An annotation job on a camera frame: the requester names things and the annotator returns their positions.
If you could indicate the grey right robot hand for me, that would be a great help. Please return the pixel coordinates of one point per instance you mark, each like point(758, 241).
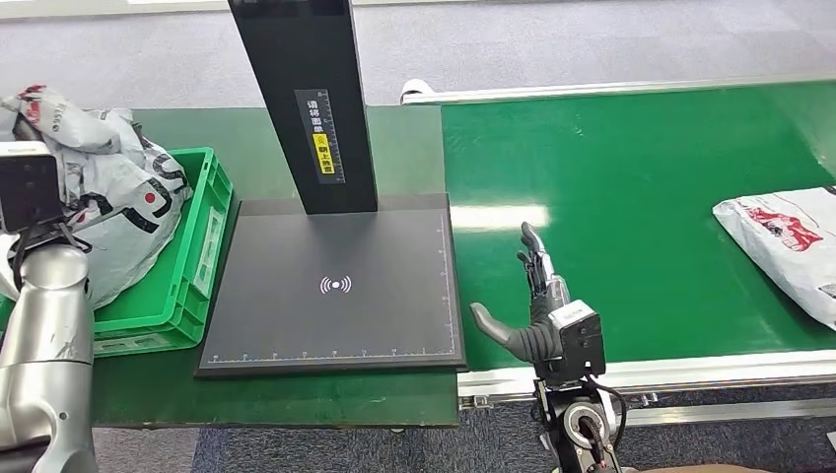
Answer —
point(539, 339)

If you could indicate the grey package black red print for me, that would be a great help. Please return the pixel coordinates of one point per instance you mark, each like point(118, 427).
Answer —
point(98, 163)

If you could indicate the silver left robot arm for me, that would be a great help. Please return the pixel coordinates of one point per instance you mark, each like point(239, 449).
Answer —
point(49, 339)

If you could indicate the black weighing scale with column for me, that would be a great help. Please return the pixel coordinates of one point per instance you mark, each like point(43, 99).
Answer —
point(326, 326)

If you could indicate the white package with red print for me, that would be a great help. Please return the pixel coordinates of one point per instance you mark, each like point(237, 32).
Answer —
point(784, 254)

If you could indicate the green plastic basket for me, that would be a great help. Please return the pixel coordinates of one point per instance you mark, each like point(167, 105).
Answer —
point(196, 274)

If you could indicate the green conveyor belt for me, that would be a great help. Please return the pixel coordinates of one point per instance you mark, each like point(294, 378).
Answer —
point(620, 196)

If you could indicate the white conveyor roller end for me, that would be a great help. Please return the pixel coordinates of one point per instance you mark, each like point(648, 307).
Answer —
point(415, 90)

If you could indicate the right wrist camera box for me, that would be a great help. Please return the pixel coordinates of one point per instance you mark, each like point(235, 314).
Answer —
point(581, 343)

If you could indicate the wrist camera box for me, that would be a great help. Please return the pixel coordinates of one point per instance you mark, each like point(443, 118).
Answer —
point(26, 189)
point(581, 343)

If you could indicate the aluminium conveyor frame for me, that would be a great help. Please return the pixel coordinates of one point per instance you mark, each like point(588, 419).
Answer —
point(686, 373)

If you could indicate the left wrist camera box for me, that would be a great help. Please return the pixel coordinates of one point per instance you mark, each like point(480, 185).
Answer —
point(26, 189)

